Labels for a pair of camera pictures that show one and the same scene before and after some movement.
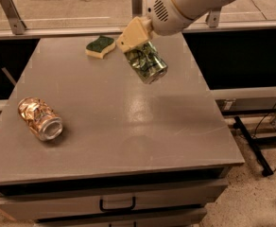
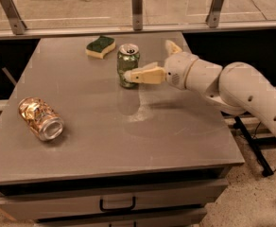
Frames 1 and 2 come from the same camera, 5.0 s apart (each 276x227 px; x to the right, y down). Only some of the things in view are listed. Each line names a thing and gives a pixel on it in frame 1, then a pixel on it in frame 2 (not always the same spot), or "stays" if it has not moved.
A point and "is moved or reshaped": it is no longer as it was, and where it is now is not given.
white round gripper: x=165 y=13 → x=178 y=69
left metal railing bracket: x=11 y=13 stays
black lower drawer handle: x=134 y=224 stays
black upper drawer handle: x=133 y=204 stays
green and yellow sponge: x=99 y=47 stays
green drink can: x=146 y=61 is moved or reshaped
